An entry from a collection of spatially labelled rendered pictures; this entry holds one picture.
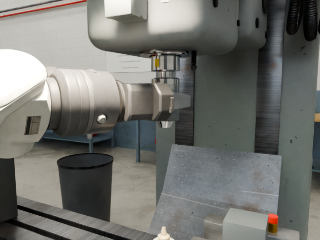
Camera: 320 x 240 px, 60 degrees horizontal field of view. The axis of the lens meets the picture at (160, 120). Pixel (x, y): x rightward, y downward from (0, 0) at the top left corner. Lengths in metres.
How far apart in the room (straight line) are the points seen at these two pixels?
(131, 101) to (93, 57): 5.79
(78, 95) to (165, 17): 0.15
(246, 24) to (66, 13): 6.38
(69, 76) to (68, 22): 6.39
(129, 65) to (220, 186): 4.91
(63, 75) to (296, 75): 0.59
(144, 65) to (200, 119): 4.60
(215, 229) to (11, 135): 0.35
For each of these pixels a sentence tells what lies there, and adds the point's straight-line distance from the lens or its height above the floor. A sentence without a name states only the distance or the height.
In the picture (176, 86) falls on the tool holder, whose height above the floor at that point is 1.25.
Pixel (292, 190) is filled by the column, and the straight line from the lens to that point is 0.83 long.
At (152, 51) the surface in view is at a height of 1.31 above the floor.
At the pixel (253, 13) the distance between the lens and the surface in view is 0.55.
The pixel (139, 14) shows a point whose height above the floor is 1.34.
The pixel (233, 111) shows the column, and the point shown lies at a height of 1.19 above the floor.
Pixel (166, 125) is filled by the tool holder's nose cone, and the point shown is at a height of 1.19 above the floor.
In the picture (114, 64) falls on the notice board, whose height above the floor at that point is 1.70.
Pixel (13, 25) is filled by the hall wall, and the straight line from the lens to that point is 8.18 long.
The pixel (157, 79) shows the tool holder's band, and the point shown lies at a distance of 0.45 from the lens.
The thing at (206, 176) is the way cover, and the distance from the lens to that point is 0.82.
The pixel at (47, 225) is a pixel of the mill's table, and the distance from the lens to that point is 0.79.
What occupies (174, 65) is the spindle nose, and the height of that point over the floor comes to 1.29.
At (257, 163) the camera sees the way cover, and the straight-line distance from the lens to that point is 0.80.
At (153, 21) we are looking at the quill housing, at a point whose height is 1.34.
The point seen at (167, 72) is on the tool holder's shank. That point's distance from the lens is 0.45.
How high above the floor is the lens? 1.25
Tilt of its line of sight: 7 degrees down
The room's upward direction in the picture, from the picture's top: straight up
